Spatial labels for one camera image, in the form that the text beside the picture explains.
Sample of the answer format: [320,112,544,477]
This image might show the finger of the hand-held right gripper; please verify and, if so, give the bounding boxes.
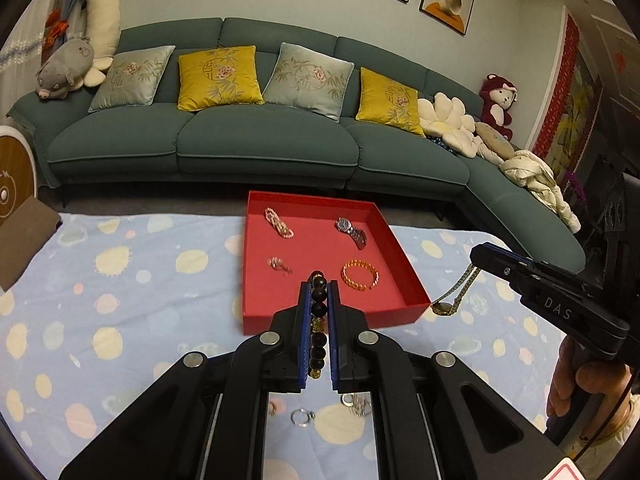
[469,245,538,287]
[481,241,538,267]

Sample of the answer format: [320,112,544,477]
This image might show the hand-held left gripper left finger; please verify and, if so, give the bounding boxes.
[59,281,321,480]

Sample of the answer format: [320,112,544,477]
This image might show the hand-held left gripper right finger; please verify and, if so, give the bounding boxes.
[325,281,556,480]

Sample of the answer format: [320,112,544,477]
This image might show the black bead bracelet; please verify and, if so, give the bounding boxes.
[307,270,331,381]

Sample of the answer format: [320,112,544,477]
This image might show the gold bangle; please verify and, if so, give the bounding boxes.
[341,258,380,292]

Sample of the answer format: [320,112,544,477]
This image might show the gold chain necklace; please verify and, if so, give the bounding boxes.
[431,265,482,317]

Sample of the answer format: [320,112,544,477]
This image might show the red shallow box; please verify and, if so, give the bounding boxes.
[243,190,432,336]

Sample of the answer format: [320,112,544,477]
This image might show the silver wristwatch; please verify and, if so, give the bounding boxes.
[334,216,368,251]

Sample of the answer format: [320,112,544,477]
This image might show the pearl bracelet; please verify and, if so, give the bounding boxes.
[264,206,295,239]

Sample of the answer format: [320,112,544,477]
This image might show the person's right forearm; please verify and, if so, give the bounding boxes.
[570,425,638,480]

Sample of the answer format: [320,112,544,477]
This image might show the person's right hand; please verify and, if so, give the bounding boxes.
[546,332,636,443]

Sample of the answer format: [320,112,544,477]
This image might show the white crumpled duvet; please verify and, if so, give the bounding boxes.
[500,149,581,233]

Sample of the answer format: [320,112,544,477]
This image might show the purple artificial flowers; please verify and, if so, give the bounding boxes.
[565,170,586,211]

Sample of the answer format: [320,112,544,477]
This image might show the dark wooden furniture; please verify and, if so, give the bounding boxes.
[582,150,640,306]

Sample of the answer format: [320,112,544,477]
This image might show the beige plush pillow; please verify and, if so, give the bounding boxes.
[472,121,516,163]

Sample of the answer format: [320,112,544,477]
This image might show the white flower cushion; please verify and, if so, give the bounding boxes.
[417,91,478,158]

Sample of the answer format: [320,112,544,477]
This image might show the red monkey plush toy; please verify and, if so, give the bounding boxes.
[479,72,518,142]

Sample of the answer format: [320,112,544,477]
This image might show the blue planet print tablecloth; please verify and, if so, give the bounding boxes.
[0,212,576,480]

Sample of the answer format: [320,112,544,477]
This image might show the red bordered white card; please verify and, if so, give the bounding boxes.
[542,460,586,480]

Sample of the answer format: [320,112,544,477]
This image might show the yellow embroidered cushion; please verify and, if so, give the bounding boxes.
[355,66,426,137]
[177,45,264,112]

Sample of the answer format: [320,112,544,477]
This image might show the teal sofa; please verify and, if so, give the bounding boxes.
[10,16,587,276]

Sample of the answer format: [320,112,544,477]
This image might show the pale blue embroidered cushion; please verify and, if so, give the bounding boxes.
[88,45,177,113]
[261,41,356,122]

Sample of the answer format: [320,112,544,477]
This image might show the brown board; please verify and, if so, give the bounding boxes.
[0,196,63,292]

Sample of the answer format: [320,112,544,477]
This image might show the grey pig plush toy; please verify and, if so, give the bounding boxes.
[34,37,96,101]

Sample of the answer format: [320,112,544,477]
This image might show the white long plush toy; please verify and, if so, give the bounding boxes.
[80,0,125,87]

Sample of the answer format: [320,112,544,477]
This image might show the red curtain bow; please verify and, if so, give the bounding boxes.
[45,10,68,48]

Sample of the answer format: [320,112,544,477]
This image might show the white sheer curtain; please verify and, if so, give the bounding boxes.
[0,0,56,91]

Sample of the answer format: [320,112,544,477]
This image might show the black cable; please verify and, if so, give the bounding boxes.
[572,390,636,463]

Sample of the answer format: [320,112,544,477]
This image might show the red bordered wall painting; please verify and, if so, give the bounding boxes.
[530,7,603,181]

